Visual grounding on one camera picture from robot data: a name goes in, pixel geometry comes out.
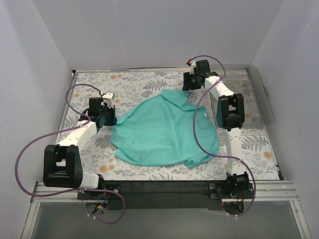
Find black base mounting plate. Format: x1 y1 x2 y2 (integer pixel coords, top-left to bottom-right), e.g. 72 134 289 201
77 180 257 211

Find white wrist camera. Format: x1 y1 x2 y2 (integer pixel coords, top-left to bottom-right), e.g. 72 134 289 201
100 93 115 108
186 59 196 75

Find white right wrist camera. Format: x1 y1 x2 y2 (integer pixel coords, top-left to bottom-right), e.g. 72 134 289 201
186 59 196 75

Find teal green t-shirt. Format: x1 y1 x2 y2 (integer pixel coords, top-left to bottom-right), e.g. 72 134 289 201
110 89 219 169

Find floral patterned table mat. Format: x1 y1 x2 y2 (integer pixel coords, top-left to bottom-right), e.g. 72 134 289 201
61 71 281 180

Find clear plastic bin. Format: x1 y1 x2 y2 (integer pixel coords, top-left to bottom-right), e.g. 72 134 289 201
223 65 274 128

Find aluminium frame rail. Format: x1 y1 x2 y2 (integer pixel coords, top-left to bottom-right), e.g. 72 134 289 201
31 180 299 202

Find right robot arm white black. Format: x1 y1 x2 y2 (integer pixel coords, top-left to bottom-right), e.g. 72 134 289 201
182 59 249 199

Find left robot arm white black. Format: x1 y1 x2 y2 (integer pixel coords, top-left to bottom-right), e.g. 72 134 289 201
43 93 117 199

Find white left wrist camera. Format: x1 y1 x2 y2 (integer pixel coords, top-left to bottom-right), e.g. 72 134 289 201
100 93 115 108

